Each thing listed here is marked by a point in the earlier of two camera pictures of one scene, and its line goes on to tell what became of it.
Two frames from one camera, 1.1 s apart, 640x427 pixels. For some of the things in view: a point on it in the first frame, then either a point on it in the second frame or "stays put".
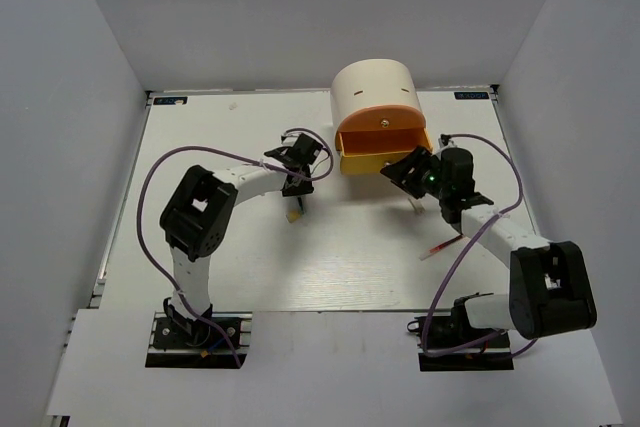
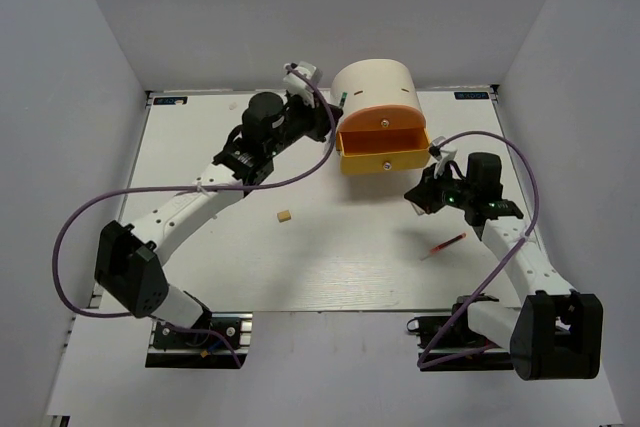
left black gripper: [305, 188] -> [320, 121]
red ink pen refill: [422, 257] stays put
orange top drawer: [383, 117] stays put
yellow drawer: [369, 151] stays put
